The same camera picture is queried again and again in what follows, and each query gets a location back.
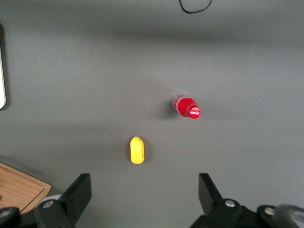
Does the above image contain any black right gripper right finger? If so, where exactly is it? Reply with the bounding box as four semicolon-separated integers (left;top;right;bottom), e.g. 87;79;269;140
190;173;258;228

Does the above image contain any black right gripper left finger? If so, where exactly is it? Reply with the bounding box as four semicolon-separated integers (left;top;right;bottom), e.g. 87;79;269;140
34;173;92;228

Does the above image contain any wooden box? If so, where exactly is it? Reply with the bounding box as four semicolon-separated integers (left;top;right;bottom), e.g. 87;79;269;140
0;162;51;214

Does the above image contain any cream plastic tray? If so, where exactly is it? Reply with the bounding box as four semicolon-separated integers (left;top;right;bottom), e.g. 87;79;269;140
0;23;7;110

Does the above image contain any yellow toy banana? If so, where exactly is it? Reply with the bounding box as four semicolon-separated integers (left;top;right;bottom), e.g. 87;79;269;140
129;135;146;164

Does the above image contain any red cola bottle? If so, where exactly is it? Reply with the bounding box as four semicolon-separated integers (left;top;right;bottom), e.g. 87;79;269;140
171;94;202;120

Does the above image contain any black cable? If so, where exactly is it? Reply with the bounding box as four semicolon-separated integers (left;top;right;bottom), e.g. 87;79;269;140
178;0;213;14

